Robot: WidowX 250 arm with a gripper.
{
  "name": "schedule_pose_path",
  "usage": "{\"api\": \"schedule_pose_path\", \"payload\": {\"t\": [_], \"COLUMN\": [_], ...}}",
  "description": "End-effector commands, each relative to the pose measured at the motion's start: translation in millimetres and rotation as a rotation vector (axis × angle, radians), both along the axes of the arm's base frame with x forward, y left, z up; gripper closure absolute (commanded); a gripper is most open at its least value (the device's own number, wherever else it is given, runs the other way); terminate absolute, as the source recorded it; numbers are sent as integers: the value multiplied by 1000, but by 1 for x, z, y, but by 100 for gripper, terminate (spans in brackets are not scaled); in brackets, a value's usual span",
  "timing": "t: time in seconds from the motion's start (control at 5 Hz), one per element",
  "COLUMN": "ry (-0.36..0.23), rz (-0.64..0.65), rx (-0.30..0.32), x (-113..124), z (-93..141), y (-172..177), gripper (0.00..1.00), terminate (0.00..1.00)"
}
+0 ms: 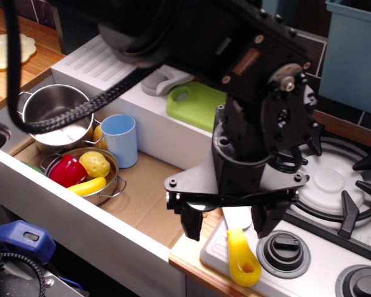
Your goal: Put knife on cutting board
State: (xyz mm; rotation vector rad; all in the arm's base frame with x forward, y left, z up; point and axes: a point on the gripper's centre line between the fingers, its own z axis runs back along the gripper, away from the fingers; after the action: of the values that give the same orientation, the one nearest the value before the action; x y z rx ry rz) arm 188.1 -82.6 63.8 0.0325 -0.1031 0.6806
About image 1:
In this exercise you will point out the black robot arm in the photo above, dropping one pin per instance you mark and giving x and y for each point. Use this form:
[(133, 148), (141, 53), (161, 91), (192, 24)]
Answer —
[(238, 48)]

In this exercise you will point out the yellow toy corn cob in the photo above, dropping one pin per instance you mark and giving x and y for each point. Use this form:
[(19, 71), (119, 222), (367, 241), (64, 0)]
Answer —
[(98, 138)]

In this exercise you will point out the light blue plastic cup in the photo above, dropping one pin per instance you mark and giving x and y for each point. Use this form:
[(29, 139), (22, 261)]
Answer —
[(120, 135)]

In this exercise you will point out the steel bowl with handles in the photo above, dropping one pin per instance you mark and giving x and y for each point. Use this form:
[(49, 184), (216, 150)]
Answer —
[(112, 179)]

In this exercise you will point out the light blue plastic bin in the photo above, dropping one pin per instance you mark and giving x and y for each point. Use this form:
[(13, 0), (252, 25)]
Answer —
[(346, 73)]

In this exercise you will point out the white toy sink unit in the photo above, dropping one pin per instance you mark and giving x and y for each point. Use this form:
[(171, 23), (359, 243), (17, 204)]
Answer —
[(127, 237)]

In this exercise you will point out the yellow handled toy knife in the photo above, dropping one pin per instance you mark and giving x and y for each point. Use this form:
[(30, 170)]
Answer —
[(244, 267)]

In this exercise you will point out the cream scalloped plate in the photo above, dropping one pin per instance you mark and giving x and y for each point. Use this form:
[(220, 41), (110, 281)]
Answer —
[(28, 49)]

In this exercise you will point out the green toy vegetable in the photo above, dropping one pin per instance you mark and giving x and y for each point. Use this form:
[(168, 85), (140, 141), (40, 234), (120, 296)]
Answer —
[(37, 169)]

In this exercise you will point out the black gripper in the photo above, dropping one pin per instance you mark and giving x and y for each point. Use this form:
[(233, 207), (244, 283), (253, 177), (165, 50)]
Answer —
[(252, 162)]

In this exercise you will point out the yellow toy potato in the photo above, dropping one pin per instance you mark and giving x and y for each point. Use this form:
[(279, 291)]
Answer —
[(95, 164)]

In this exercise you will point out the red toy pepper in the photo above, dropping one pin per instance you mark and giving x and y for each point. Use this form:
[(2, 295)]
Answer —
[(68, 171)]

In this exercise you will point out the green plastic cutting board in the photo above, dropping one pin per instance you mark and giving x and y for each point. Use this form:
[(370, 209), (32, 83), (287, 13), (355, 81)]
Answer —
[(195, 103)]

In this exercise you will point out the blue clamp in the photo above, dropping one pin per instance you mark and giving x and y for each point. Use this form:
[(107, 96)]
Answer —
[(20, 237)]

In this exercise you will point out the yellow toy banana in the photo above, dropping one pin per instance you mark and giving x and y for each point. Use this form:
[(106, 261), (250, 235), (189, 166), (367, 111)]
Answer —
[(88, 187)]

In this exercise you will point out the black stove knob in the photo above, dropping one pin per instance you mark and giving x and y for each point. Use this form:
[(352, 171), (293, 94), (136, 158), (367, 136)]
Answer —
[(354, 281), (284, 255)]

